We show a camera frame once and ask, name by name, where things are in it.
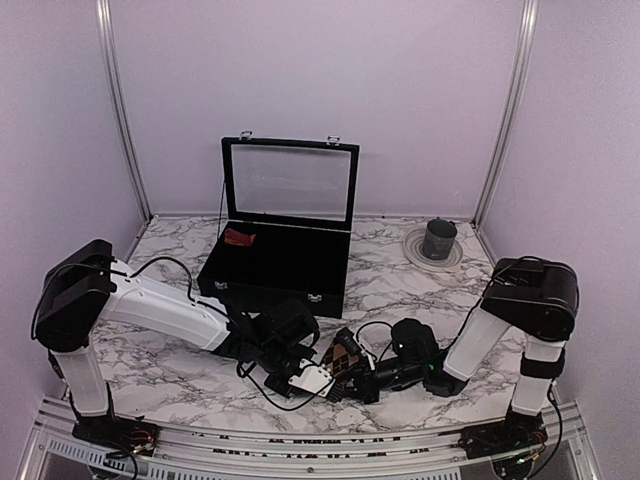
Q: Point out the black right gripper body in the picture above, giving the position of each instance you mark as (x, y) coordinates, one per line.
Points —
(371, 387)

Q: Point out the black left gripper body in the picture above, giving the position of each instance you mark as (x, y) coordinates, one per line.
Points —
(278, 387)

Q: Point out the brown argyle sock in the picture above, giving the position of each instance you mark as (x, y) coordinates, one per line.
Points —
(341, 364)

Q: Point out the maroon striped sock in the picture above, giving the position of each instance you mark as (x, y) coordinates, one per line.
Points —
(237, 238)

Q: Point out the black display case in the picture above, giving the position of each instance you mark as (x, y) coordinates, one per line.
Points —
(298, 198)

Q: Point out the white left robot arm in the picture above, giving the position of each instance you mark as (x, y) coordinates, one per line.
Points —
(92, 285)

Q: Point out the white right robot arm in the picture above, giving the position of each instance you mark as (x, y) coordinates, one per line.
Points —
(538, 297)

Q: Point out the beige ceramic plate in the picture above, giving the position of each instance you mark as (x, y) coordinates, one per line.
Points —
(412, 249)

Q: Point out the dark grey ceramic mug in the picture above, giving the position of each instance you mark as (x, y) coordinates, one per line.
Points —
(439, 237)

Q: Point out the aluminium front rail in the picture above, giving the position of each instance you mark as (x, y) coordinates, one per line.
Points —
(184, 452)

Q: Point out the left aluminium corner post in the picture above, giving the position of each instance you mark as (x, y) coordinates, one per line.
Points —
(116, 92)

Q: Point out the aluminium corner post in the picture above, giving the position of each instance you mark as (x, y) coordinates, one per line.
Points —
(519, 73)
(116, 92)

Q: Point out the right aluminium corner post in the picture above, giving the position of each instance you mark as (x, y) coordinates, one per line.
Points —
(519, 73)

